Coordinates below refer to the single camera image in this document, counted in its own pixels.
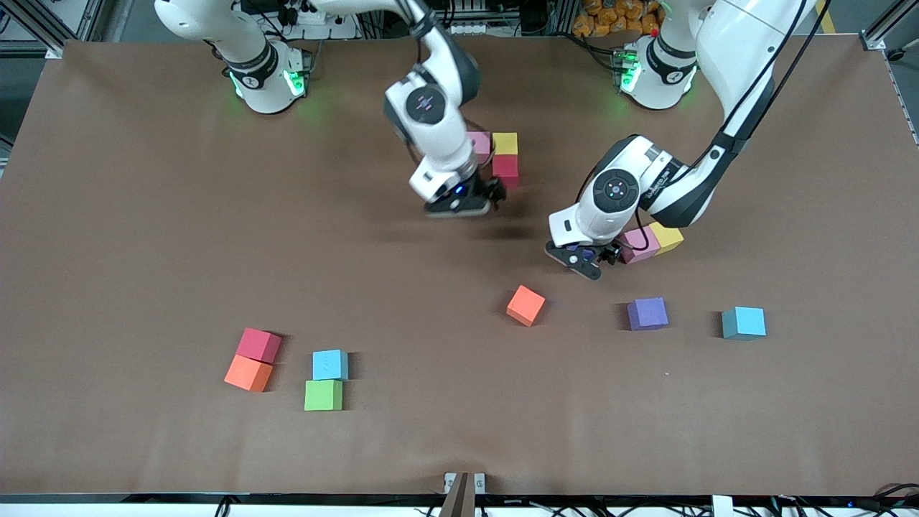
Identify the red foam cube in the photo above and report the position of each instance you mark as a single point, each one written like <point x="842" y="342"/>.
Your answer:
<point x="505" y="169"/>
<point x="259" y="345"/>

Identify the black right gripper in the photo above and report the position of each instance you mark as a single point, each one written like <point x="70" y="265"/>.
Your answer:
<point x="492" y="189"/>

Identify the white power strip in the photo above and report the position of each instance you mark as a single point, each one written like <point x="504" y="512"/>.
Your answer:
<point x="312" y="16"/>

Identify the orange foam cube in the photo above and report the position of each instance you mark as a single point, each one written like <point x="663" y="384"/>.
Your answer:
<point x="248" y="374"/>
<point x="525" y="305"/>

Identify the small metal bracket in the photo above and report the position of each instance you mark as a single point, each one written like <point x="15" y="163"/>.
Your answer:
<point x="479" y="482"/>

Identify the pink foam cube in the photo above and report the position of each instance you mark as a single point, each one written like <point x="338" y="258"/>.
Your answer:
<point x="641" y="248"/>
<point x="481" y="143"/>

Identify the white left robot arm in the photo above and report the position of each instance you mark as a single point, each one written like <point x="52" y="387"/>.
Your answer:
<point x="617" y="188"/>

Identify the bag of orange fruit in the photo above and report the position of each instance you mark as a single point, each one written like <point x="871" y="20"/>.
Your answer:
<point x="610" y="18"/>

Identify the brown table cover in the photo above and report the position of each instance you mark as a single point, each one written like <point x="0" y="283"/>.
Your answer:
<point x="431" y="402"/>

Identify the brown camera post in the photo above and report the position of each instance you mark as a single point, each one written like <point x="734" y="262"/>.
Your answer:
<point x="459" y="502"/>

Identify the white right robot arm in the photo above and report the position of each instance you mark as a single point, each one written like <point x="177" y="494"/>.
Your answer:
<point x="423" y="104"/>

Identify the light blue foam cube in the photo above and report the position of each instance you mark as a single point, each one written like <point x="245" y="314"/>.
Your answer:
<point x="330" y="365"/>
<point x="744" y="323"/>

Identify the small white box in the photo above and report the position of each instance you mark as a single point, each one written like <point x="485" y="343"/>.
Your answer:
<point x="722" y="507"/>

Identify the yellow foam cube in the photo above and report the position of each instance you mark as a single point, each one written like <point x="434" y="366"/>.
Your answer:
<point x="669" y="239"/>
<point x="505" y="143"/>

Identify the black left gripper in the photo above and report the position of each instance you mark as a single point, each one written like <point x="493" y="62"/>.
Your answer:
<point x="611" y="252"/>

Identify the aluminium frame profile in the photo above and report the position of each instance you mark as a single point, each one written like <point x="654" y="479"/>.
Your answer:
<point x="877" y="39"/>
<point x="86" y="18"/>

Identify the green foam cube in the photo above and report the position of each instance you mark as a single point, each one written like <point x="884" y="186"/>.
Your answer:
<point x="323" y="396"/>

